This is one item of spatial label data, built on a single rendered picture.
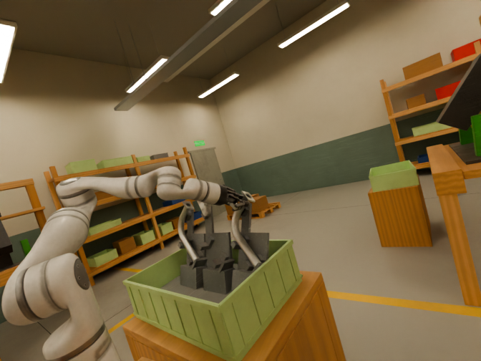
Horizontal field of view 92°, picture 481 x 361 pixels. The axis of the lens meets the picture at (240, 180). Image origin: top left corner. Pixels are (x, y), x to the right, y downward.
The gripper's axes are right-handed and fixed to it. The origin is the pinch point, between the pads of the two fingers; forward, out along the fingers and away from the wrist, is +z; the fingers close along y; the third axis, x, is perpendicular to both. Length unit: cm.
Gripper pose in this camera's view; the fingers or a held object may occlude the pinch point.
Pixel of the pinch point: (243, 200)
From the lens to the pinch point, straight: 92.0
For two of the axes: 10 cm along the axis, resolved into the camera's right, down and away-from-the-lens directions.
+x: -5.2, 7.9, 3.3
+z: 7.4, 2.3, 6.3
